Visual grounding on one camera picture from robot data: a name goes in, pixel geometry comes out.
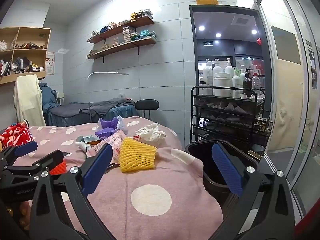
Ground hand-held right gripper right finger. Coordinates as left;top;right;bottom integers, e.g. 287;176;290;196
211;141;298;240

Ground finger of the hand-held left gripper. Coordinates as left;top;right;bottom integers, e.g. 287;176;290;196
4;149;65;178
0;141;38;167

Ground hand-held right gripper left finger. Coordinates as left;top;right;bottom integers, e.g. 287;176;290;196
29;143;118;240

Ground orange foam fruit net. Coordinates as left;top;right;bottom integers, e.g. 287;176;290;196
49;160;68;176

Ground small white wrapper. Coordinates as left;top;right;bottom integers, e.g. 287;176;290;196
75;142;90;153

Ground grey-green foil packet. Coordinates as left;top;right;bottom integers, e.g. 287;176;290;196
76;135;97;143

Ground brown trash bin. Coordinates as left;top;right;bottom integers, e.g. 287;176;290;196
184;140;259;200

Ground pink printed wrapper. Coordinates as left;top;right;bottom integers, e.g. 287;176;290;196
94;130;127;165

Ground yellow foam fruit net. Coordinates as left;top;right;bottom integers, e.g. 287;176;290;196
119;137;157;173

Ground purple plastic bag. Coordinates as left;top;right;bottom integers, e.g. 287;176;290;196
94;116;128;140

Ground white tissue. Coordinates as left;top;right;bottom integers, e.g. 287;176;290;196
135;123;167;147

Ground red patterned cloth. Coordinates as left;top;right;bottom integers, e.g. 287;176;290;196
0;122;34;147

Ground brown cardboard box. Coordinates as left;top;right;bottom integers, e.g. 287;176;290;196
247;149;263;159

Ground massage bed blue cover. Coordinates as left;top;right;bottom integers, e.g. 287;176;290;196
46;100;137;127

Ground cream towel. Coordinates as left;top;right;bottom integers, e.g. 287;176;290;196
14;74;47;127

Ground pink polka-dot blanket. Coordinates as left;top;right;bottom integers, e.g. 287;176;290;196
0;116;224;240

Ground blue bedding pile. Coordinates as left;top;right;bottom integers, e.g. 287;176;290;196
39;83;60;113

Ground black metal trolley cart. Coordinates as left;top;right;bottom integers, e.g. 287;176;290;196
190;86;273;153

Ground grey blanket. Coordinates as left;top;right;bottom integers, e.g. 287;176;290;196
49;99;135;117

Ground black stool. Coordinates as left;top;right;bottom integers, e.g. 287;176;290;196
135;99;160;120

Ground large white jar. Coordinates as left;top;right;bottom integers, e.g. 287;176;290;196
213;72;234;97

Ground dark brown pump bottle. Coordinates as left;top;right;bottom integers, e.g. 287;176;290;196
243;70;253;90

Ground clear plastic bottle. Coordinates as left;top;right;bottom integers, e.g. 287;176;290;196
252;73;260;98

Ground white lamp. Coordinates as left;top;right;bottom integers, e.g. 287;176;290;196
88;71;130;80

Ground row of white pump bottles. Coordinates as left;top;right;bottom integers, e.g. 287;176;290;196
199;58;247;98

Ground aluminium framed glass door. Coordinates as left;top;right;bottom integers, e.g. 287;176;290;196
244;0;320;215

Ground wall poster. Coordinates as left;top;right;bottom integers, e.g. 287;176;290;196
46;52;55;75

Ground wooden wall cabinet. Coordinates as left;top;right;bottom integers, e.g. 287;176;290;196
0;27;52;84

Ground dark grey door frame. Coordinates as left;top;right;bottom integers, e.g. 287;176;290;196
189;4;273;140

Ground wooden wall shelves with boxes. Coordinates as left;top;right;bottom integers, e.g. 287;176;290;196
87;9;158;55

